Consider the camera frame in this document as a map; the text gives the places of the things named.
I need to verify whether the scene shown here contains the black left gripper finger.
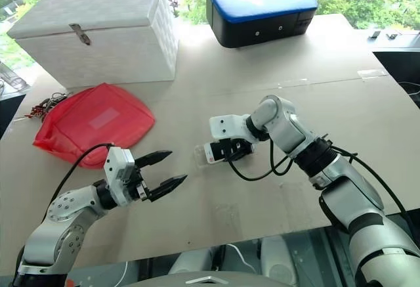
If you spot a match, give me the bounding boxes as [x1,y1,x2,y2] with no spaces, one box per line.
[148,174,188,202]
[135,150,173,169]

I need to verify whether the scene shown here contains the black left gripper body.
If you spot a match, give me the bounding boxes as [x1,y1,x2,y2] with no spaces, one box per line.
[125,164,156,202]

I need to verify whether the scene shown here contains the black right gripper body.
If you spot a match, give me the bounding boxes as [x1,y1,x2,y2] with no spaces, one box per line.
[228,137,255,161]

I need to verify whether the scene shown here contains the blue and black case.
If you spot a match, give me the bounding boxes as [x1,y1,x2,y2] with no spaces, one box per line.
[205,0,318,49]

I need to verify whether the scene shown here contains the small clear bottle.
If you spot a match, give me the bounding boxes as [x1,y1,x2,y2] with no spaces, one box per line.
[194,145,211,171]

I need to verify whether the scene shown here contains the red mesh bag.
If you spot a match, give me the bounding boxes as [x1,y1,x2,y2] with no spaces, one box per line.
[32,82,156,169]

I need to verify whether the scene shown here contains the grey rounded shape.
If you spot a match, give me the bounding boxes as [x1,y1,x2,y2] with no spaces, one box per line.
[260,235,297,278]
[167,247,215,275]

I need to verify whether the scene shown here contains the grey robot chest plate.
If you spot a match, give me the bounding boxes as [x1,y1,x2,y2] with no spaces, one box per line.
[123,269,266,287]

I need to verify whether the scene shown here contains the keys with red bead strand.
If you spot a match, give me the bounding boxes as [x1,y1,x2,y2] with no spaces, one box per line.
[23,92,74,121]

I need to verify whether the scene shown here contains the white woven lidded box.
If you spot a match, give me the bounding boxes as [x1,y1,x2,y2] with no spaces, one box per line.
[6,0,180,90]

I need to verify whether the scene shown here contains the metal box latch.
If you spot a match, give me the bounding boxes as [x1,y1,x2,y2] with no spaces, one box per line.
[68,23,93,47]

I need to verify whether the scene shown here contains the dark side table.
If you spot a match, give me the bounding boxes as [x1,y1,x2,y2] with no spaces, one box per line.
[0,93,27,140]

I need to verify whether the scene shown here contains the clear tape strip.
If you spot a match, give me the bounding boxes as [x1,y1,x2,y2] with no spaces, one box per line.
[356,69,389,78]

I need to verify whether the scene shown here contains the clear plastic bottle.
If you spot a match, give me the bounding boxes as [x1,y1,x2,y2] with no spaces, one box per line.
[0,59,31,91]

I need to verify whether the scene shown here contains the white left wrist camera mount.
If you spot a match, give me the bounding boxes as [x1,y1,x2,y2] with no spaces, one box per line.
[103,146,137,208]

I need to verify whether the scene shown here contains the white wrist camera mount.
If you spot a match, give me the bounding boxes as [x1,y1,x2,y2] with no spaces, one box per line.
[209,114,263,144]
[103,146,137,208]

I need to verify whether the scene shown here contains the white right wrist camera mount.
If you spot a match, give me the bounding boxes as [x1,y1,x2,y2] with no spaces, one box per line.
[209,114,263,144]

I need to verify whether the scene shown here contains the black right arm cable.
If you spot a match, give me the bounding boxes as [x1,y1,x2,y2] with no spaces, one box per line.
[226,134,411,227]

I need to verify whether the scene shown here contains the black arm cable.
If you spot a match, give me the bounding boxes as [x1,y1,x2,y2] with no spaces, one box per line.
[226,134,411,227]
[41,143,115,224]

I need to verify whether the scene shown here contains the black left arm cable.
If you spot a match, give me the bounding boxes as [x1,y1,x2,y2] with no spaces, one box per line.
[41,143,115,224]

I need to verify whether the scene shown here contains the thin white cable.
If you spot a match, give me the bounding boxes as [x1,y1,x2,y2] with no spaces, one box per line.
[225,243,261,272]

